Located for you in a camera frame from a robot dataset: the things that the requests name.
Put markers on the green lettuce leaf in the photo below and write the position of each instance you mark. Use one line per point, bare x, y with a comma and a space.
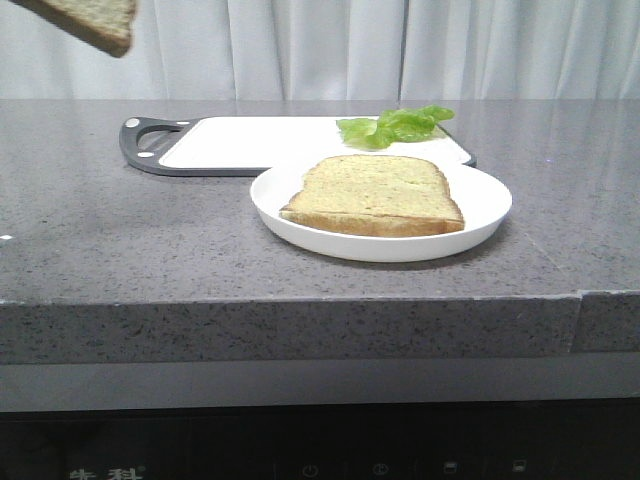
406, 125

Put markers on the toasted bread slice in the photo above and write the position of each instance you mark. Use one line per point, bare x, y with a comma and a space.
375, 195
103, 24

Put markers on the white round plate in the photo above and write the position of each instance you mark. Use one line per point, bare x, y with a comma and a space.
483, 200

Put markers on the white cutting board black rim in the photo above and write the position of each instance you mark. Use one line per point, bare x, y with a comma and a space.
233, 146

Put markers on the white curtain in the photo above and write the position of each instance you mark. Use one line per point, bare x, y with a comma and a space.
336, 50

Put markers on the black appliance control panel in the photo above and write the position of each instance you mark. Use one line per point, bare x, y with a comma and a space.
571, 439

